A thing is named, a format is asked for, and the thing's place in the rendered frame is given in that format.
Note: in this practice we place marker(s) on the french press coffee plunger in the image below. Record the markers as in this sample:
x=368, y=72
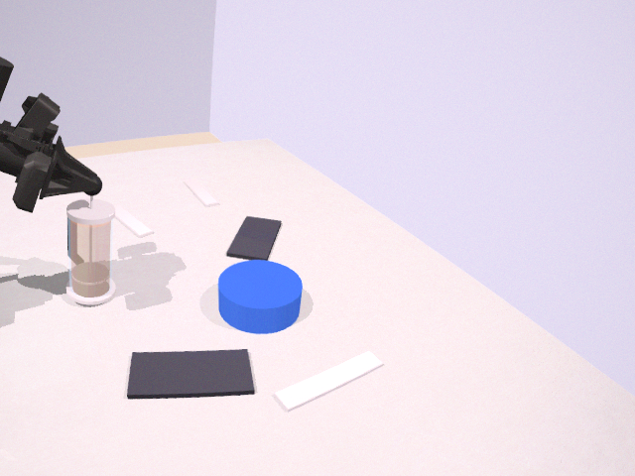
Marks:
x=90, y=225

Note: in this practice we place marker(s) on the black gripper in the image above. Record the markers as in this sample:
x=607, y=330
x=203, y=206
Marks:
x=52, y=170

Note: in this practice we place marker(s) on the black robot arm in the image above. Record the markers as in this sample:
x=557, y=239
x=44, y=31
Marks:
x=39, y=112

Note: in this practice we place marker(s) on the blue cylinder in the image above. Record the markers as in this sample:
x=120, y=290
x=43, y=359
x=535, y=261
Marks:
x=259, y=296

